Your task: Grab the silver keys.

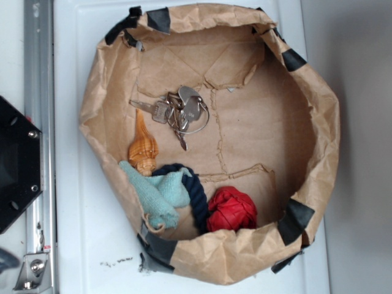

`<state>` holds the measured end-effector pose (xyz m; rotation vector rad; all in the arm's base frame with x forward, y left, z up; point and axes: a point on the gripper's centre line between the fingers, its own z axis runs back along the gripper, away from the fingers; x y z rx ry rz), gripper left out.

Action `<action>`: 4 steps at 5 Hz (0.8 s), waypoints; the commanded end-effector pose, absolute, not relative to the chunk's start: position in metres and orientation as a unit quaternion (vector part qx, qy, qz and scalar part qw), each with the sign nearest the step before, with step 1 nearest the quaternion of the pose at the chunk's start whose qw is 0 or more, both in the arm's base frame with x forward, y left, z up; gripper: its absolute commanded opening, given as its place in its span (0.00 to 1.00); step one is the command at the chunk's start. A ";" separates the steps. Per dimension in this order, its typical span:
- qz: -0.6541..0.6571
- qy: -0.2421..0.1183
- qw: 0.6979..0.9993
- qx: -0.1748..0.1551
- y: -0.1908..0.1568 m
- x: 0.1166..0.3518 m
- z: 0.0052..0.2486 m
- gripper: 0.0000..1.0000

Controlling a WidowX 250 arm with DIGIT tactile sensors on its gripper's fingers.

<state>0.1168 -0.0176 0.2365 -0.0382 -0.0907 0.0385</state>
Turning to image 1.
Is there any orange striped seashell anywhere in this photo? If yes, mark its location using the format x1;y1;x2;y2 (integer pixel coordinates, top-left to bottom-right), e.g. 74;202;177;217
128;109;159;176

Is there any red crumpled ball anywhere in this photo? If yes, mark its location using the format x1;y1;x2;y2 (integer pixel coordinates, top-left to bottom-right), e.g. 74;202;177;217
206;186;257;232

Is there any navy blue rope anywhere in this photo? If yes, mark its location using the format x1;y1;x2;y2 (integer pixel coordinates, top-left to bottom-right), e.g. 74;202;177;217
152;164;211;236

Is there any silver key bunch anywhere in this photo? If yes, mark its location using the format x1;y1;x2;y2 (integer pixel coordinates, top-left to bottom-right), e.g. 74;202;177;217
129;86;210;151

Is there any brown paper bag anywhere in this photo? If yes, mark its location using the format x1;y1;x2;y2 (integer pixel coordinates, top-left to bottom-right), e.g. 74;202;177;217
80;4;340;285

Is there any light teal cloth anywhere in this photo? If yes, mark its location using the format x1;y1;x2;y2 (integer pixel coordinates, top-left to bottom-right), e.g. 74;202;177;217
119;160;191;230

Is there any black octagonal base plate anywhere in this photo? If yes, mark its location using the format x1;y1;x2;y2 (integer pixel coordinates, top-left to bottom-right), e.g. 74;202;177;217
1;97;42;233

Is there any metal corner bracket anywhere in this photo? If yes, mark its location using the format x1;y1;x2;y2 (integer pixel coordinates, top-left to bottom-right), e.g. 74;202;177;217
13;253;51;293

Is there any aluminium frame rail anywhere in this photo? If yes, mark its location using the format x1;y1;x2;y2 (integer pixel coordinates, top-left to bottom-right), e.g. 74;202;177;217
23;1;59;293

